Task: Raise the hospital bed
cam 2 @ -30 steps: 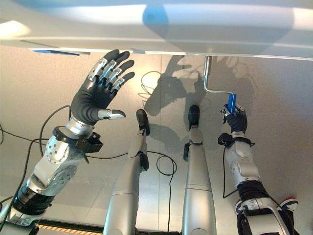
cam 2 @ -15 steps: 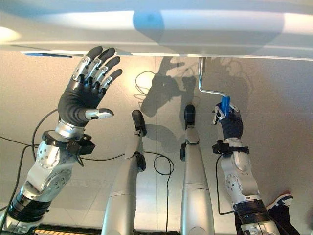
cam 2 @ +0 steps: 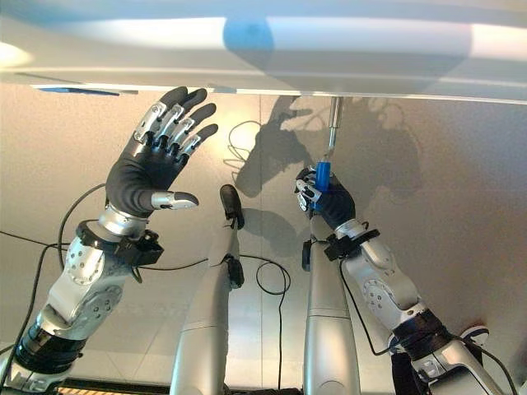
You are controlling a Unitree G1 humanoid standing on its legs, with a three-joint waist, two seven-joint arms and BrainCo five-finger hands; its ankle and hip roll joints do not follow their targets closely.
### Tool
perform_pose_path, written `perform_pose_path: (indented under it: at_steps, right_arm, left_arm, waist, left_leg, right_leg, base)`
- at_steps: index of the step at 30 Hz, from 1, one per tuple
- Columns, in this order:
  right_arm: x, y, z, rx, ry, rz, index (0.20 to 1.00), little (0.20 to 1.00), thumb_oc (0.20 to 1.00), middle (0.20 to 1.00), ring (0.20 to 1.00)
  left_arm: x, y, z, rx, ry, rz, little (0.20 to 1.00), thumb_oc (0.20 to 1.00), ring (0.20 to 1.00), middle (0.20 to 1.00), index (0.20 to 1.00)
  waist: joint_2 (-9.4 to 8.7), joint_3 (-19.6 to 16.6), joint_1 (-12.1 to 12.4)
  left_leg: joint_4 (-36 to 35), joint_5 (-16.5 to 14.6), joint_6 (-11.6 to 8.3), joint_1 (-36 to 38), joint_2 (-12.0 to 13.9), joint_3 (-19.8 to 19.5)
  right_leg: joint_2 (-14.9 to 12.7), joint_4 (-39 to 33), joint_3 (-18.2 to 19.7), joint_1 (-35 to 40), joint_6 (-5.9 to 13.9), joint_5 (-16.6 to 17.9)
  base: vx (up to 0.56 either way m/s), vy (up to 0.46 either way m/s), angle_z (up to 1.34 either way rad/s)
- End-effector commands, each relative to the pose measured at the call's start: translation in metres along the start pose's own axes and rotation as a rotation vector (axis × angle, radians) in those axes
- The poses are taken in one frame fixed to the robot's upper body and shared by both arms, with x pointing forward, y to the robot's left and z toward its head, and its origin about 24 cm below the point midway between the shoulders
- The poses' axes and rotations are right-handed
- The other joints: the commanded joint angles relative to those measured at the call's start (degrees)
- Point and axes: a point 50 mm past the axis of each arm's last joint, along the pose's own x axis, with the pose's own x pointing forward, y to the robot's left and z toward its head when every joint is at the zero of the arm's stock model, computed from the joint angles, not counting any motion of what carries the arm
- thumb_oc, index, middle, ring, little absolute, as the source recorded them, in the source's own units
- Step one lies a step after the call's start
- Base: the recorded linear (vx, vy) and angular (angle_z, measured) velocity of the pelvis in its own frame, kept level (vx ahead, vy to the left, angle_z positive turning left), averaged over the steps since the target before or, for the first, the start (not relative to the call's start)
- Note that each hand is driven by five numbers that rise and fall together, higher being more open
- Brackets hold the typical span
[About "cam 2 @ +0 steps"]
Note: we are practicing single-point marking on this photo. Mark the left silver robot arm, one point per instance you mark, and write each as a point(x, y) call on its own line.
point(82, 280)

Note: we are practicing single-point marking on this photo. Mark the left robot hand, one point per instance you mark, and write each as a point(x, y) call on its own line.
point(140, 177)

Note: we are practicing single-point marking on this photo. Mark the bed crank with blue grip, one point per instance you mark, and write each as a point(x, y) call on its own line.
point(322, 177)

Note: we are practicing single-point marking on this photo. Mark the white and blue shoe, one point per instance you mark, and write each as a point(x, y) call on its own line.
point(475, 331)

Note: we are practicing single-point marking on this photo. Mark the silver robot leg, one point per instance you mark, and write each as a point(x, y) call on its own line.
point(327, 321)
point(206, 321)

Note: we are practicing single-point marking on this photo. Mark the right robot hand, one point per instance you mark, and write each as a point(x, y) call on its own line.
point(337, 201)

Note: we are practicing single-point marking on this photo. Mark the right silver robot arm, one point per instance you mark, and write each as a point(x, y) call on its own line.
point(379, 288)

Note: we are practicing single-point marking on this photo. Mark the left dark robot foot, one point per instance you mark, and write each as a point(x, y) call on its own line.
point(230, 203)

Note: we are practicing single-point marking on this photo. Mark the right silver robot leg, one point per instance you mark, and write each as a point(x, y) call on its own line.
point(327, 321)

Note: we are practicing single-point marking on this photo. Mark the left silver robot leg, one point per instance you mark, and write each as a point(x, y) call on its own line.
point(206, 321)

